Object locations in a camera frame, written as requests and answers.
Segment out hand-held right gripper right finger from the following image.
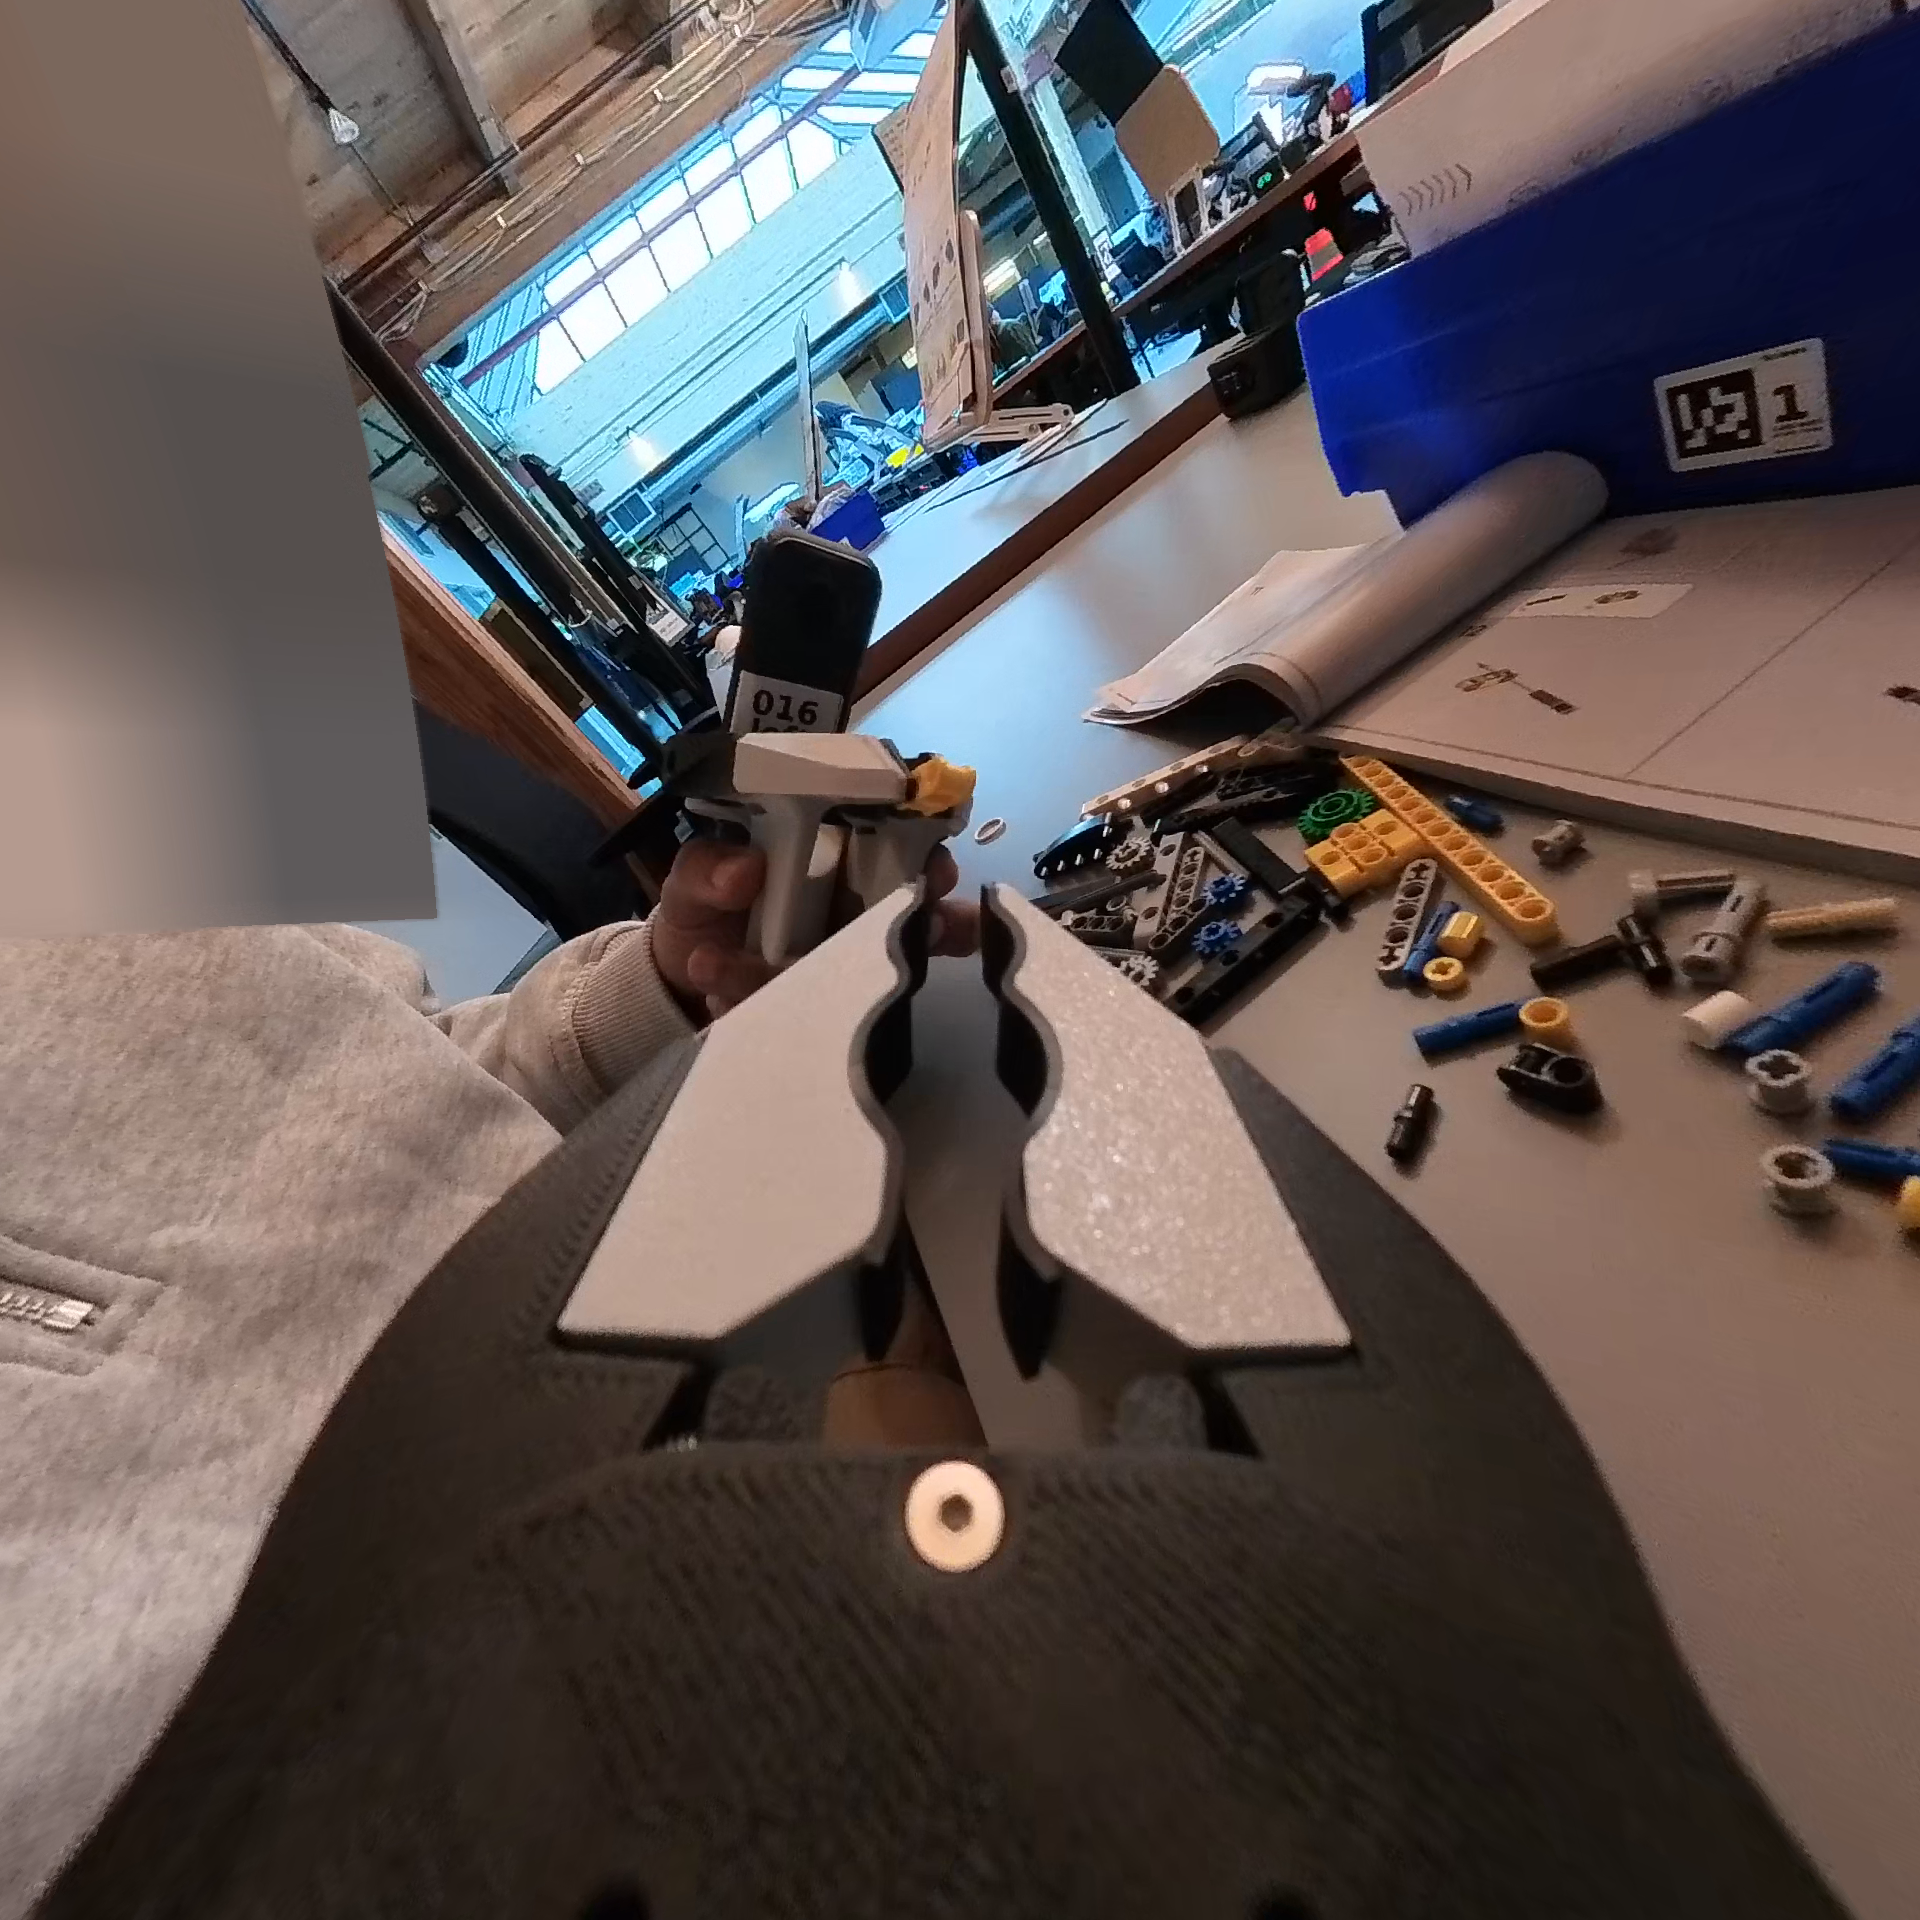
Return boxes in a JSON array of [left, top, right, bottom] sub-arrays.
[[976, 883, 1354, 1375]]

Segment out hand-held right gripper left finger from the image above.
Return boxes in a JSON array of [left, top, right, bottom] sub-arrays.
[[556, 883, 934, 1360]]

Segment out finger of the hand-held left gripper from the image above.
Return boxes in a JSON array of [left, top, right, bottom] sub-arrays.
[[840, 801, 966, 912], [732, 736, 921, 807]]

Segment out pile of lego pieces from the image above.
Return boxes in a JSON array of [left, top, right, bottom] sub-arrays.
[[1031, 736, 1920, 1239]]

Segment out person's left forearm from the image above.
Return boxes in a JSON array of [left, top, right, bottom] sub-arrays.
[[434, 919, 706, 1143]]

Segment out person's left hand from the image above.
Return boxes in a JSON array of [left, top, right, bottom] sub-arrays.
[[651, 848, 966, 1039]]

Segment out black office chair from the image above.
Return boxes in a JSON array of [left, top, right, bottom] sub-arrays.
[[420, 705, 671, 932]]

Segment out wooden partition board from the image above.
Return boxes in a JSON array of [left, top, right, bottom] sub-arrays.
[[382, 532, 641, 828]]

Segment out row of windows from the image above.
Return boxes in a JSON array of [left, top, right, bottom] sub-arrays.
[[427, 0, 962, 394]]

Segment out upright cardboard panel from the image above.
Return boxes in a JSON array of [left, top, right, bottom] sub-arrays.
[[879, 0, 1074, 453]]

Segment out black steel column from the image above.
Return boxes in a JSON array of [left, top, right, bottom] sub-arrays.
[[968, 0, 1143, 400]]

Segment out small black box device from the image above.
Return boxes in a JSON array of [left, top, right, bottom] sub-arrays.
[[1208, 330, 1308, 418]]

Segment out dark workbench with equipment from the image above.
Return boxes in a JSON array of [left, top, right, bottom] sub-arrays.
[[1111, 135, 1375, 348]]

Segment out grey zip hoodie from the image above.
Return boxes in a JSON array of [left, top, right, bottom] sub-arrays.
[[0, 919, 664, 1920]]

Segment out black and white board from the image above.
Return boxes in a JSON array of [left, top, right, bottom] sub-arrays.
[[1056, 0, 1225, 197]]

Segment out open instruction booklet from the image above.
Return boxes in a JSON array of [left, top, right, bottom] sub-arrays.
[[1089, 451, 1920, 888]]

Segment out blue storage bin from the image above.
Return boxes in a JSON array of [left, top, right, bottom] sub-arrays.
[[1296, 24, 1920, 529]]

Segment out white cardboard box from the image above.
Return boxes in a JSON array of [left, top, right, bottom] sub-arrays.
[[1359, 0, 1920, 250]]

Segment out black metal frame bar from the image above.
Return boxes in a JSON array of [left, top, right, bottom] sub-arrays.
[[330, 285, 706, 707]]

